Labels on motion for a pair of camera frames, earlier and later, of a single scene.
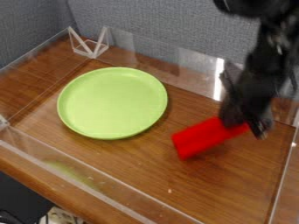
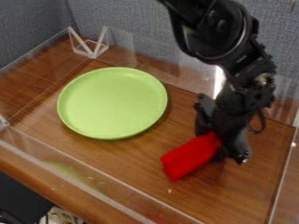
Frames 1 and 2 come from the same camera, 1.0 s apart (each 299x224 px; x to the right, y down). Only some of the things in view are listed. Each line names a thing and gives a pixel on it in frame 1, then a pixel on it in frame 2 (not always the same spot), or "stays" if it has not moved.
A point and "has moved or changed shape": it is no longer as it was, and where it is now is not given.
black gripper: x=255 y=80 -> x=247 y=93
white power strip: x=57 y=216 stays
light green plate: x=112 y=103 stays
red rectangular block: x=201 y=136 has moved or changed shape
